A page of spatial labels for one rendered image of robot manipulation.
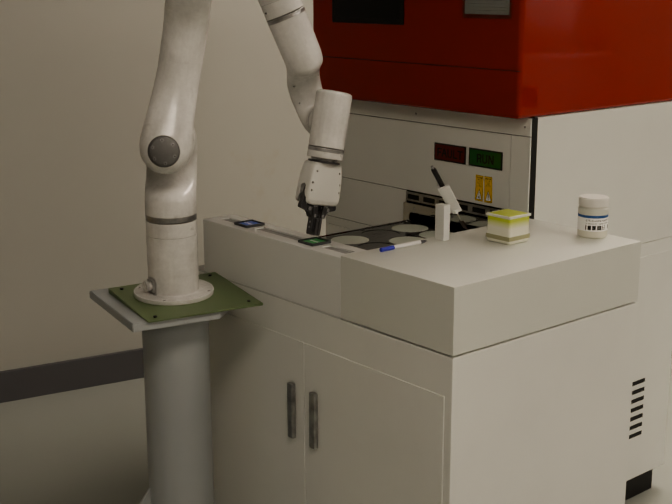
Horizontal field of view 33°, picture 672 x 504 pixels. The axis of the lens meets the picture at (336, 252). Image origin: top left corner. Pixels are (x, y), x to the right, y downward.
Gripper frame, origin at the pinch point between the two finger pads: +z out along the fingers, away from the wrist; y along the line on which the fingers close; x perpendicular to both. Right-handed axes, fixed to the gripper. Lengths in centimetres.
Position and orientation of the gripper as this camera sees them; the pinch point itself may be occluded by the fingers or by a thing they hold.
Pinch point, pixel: (314, 226)
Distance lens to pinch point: 261.0
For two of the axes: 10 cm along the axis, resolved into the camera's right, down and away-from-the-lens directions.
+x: 6.4, 1.8, -7.5
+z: -1.5, 9.8, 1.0
